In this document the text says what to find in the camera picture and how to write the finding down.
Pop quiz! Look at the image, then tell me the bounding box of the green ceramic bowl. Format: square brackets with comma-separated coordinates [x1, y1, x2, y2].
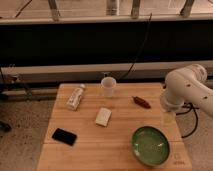
[131, 126, 170, 167]

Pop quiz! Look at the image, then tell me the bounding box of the white plastic bottle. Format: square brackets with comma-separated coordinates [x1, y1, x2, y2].
[67, 84, 86, 111]

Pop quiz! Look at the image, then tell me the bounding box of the dark red chili pepper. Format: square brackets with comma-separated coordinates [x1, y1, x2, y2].
[133, 96, 151, 109]

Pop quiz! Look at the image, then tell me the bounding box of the black hanging cable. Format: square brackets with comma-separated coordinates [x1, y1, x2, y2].
[116, 12, 154, 82]

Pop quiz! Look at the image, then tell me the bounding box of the clear plastic cup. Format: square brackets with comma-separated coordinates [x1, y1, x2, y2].
[101, 77, 116, 97]

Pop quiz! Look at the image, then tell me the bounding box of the black smartphone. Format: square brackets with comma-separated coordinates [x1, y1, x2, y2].
[52, 128, 77, 146]

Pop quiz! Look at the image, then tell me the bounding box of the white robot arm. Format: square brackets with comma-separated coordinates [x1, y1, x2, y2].
[159, 64, 213, 124]

